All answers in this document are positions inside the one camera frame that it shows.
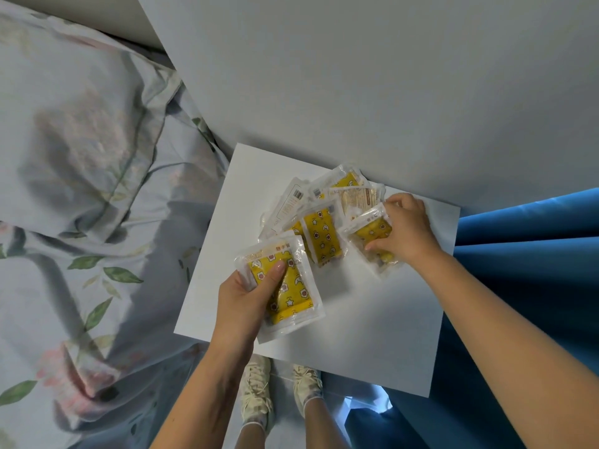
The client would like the person's left hand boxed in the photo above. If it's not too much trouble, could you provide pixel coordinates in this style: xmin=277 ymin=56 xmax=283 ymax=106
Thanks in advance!
xmin=210 ymin=260 xmax=288 ymax=366

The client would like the person's white shoe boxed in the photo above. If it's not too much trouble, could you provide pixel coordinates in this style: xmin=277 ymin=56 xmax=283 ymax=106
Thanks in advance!
xmin=292 ymin=364 xmax=324 ymax=419
xmin=239 ymin=354 xmax=275 ymax=431

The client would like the floral bed sheet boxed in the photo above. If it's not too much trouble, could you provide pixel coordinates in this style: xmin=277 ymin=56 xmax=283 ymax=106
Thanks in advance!
xmin=0 ymin=181 xmax=225 ymax=449

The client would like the person's right white shoe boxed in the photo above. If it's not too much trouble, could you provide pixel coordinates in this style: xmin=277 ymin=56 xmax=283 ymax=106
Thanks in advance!
xmin=292 ymin=364 xmax=324 ymax=419

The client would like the person's left forearm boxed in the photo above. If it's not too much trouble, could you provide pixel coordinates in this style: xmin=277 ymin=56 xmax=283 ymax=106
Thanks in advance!
xmin=149 ymin=343 xmax=253 ymax=449

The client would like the person's leg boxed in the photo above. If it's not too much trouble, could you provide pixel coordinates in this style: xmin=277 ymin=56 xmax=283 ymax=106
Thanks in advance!
xmin=304 ymin=397 xmax=349 ymax=449
xmin=236 ymin=421 xmax=268 ymax=449

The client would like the person's left leg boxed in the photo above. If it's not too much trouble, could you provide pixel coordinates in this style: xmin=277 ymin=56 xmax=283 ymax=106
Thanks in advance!
xmin=236 ymin=421 xmax=268 ymax=449

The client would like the floral pillow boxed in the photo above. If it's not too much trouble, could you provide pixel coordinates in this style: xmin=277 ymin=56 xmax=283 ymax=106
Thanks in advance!
xmin=0 ymin=0 xmax=230 ymax=239

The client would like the blue curtain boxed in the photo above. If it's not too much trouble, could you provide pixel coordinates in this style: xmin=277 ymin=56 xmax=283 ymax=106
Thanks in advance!
xmin=344 ymin=187 xmax=599 ymax=449

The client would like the person's right forearm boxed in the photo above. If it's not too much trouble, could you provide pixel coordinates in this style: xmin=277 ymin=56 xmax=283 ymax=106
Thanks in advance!
xmin=416 ymin=249 xmax=599 ymax=449

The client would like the person's right leg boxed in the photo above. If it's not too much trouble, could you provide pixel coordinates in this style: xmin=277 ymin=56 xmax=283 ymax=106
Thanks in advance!
xmin=304 ymin=397 xmax=349 ymax=449

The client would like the pile of yellow sachet packets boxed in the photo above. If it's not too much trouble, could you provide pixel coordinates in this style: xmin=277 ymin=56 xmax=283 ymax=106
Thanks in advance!
xmin=258 ymin=163 xmax=387 ymax=268

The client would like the person's right hand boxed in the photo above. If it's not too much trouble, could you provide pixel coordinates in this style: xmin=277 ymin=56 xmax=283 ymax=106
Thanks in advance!
xmin=364 ymin=193 xmax=444 ymax=273

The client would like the white bedside table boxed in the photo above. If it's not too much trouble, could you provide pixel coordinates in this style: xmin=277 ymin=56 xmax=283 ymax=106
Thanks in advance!
xmin=173 ymin=143 xmax=462 ymax=398

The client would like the person's left white shoe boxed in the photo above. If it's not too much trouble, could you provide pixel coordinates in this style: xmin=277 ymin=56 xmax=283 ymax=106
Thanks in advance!
xmin=239 ymin=354 xmax=275 ymax=431

